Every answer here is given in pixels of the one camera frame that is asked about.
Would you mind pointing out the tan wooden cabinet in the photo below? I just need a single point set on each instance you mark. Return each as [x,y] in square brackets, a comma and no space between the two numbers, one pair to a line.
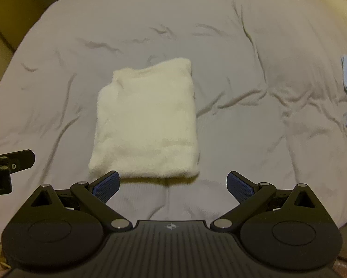
[14,11]

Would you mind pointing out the grey bed sheet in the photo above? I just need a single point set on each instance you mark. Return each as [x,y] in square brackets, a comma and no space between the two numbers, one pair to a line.
[234,92]

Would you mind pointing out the cream fleece garment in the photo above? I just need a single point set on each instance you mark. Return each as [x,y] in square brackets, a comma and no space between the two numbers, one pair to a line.
[146,121]

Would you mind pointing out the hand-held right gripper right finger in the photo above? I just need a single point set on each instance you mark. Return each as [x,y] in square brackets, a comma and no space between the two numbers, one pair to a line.
[239,188]

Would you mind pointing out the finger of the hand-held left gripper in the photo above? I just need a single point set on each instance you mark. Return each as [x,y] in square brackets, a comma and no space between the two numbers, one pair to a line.
[19,159]

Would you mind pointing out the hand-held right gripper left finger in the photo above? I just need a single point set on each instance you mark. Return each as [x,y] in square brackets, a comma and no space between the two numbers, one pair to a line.
[107,188]

